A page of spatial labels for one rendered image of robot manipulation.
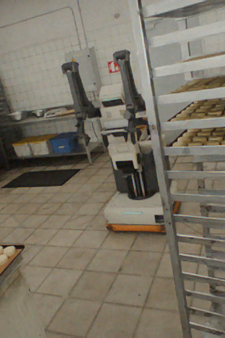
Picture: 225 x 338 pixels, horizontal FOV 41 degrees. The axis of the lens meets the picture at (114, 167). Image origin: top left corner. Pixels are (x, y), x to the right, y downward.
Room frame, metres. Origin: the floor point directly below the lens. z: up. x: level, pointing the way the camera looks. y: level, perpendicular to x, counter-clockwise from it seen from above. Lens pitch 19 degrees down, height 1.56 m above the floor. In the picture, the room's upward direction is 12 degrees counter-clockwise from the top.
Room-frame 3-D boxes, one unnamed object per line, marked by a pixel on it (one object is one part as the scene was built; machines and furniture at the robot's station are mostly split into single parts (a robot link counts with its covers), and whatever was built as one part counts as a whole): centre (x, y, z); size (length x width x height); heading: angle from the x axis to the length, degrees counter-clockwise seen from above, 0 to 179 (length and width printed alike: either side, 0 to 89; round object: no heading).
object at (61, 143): (5.49, 0.78, 0.36); 0.47 x 0.38 x 0.26; 157
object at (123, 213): (2.78, -0.22, 0.16); 0.67 x 0.64 x 0.25; 155
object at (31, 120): (5.62, 1.05, 0.49); 1.90 x 0.72 x 0.98; 65
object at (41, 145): (5.68, 1.19, 0.36); 0.47 x 0.38 x 0.26; 155
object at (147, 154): (2.61, -0.20, 0.68); 0.28 x 0.27 x 0.25; 65
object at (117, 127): (2.52, -0.09, 0.99); 0.28 x 0.16 x 0.22; 65
